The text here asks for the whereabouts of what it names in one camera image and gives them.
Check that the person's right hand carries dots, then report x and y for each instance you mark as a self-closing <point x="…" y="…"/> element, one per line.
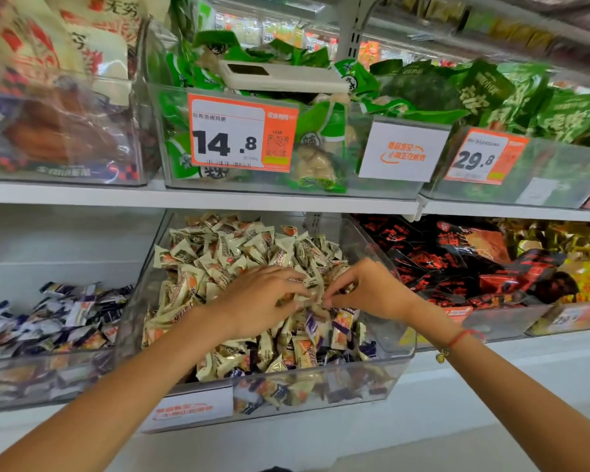
<point x="373" y="289"/>

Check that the person's left hand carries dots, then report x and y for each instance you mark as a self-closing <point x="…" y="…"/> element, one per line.
<point x="255" y="302"/>

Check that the person's left fingers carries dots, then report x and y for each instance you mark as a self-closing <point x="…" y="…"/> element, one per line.
<point x="292" y="287"/>

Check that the person's right fingers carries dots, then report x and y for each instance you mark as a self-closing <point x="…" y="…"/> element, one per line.
<point x="341" y="289"/>

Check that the cream snack packet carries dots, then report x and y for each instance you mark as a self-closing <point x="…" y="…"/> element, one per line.
<point x="315" y="300"/>

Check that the person's left forearm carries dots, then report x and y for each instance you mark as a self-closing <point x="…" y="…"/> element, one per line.
<point x="103" y="403"/>

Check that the person's right forearm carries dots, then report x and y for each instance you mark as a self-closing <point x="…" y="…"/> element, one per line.
<point x="511" y="407"/>

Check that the pile of cream candy packets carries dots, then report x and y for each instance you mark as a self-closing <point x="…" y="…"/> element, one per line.
<point x="211" y="270"/>

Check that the clear bin with orange tag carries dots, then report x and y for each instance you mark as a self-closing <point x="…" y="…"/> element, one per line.
<point x="373" y="176"/>

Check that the pile of black red packets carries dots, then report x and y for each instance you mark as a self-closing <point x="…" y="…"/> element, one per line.
<point x="462" y="265"/>

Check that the white sign with orange print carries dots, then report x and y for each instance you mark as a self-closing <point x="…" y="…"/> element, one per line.
<point x="403" y="149"/>

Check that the pile of light green packets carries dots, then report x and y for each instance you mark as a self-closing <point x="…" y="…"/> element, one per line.
<point x="319" y="132"/>

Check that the clear bin with white label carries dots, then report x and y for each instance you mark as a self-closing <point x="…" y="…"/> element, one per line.
<point x="142" y="339"/>

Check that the white label with orange print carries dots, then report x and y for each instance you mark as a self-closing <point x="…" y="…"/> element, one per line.
<point x="187" y="407"/>

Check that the clear bin of black packets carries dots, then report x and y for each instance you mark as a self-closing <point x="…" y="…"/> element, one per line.
<point x="501" y="321"/>

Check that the white shelf board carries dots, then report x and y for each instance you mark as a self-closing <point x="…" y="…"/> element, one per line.
<point x="472" y="388"/>
<point x="128" y="194"/>

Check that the large orange price tag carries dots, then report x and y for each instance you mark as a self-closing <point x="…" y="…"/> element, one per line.
<point x="241" y="132"/>

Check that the small orange price tag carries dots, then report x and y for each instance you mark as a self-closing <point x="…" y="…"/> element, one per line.
<point x="484" y="157"/>

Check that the white handheld device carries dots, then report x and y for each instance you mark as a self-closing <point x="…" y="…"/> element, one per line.
<point x="280" y="76"/>

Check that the clear bin of meat packets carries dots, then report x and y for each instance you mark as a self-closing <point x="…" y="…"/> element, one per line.
<point x="128" y="142"/>

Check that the clear bin of yellow packets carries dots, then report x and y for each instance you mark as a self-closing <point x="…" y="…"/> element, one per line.
<point x="570" y="319"/>

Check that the pile of blue white packets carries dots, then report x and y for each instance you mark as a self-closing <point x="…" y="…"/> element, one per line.
<point x="54" y="319"/>

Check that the clear bin of dark green packets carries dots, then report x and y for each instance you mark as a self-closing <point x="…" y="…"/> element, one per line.
<point x="555" y="176"/>

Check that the pile of yellow packets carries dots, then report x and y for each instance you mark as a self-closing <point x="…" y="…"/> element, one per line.
<point x="585" y="260"/>

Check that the pile of dark green packets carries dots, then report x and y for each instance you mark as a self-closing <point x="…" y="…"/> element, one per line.
<point x="516" y="103"/>

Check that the background shelves of goods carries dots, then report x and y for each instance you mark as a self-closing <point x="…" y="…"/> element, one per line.
<point x="275" y="29"/>

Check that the clear bin of blue packets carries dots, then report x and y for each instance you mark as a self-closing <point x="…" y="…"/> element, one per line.
<point x="39" y="378"/>

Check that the grey shelf board with goods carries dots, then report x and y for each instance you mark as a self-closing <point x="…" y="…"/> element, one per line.
<point x="496" y="24"/>

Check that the stack of red white bags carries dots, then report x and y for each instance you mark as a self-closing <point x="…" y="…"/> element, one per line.
<point x="69" y="39"/>

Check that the grey shelf upright post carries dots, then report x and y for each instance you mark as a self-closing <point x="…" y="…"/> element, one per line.
<point x="351" y="24"/>

